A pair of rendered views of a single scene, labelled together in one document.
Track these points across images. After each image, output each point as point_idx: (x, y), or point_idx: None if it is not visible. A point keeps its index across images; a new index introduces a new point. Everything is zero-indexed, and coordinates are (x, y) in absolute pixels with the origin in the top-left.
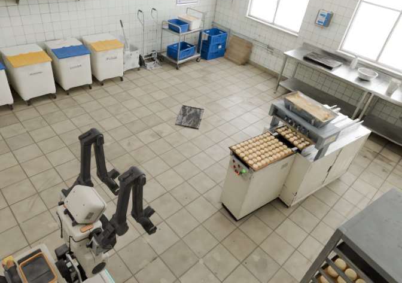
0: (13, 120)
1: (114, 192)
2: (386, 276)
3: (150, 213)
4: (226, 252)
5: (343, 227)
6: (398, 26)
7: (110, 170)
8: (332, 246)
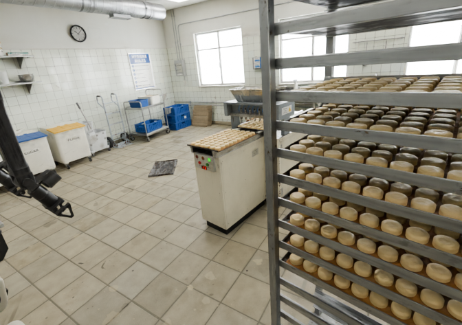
0: None
1: (16, 192)
2: None
3: (50, 178)
4: (221, 268)
5: None
6: (315, 47)
7: (70, 232)
8: (266, 14)
